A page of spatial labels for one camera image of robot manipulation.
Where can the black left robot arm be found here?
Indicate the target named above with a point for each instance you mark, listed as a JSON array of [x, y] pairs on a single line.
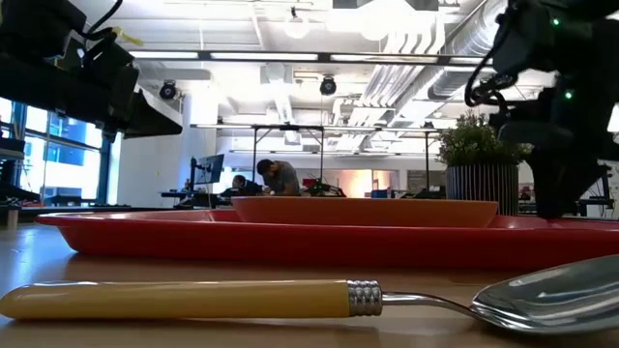
[[34, 72]]

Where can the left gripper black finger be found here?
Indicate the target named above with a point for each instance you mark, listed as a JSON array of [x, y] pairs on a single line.
[[150, 123], [162, 107]]

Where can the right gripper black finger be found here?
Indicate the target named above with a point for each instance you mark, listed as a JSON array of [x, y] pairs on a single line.
[[515, 134]]

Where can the dark office desk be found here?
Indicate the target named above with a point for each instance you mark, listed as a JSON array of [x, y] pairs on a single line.
[[193, 197]]

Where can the black round ceiling spotlight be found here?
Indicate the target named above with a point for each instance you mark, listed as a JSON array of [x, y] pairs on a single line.
[[328, 86], [168, 91]]

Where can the computer monitor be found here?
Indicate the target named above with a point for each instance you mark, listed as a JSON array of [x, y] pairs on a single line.
[[210, 169]]

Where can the white globe pendant lamp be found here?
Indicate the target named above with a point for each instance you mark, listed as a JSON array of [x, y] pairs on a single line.
[[296, 26]]

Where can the person bending over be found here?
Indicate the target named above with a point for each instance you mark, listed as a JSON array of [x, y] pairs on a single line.
[[283, 179]]

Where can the black frame with light strips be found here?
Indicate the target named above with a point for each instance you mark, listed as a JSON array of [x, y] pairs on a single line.
[[290, 127]]

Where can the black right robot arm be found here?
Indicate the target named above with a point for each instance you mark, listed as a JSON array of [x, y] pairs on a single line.
[[575, 63]]

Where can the orange plate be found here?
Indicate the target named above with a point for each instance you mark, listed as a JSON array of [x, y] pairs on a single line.
[[362, 212]]

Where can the seated person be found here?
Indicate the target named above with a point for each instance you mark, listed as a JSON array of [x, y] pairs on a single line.
[[242, 186]]

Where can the silver ventilation duct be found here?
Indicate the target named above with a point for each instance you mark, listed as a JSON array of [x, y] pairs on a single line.
[[464, 43]]

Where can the potted plant with ribbed pot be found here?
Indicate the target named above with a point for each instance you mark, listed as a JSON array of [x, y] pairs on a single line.
[[483, 183]]

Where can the small robot on far table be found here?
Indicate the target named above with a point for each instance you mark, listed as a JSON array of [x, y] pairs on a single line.
[[323, 188]]

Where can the red plastic tray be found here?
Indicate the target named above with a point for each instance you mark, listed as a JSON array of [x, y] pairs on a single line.
[[290, 244]]

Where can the black overhead light bar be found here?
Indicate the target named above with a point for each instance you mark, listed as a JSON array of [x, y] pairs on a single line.
[[324, 57]]

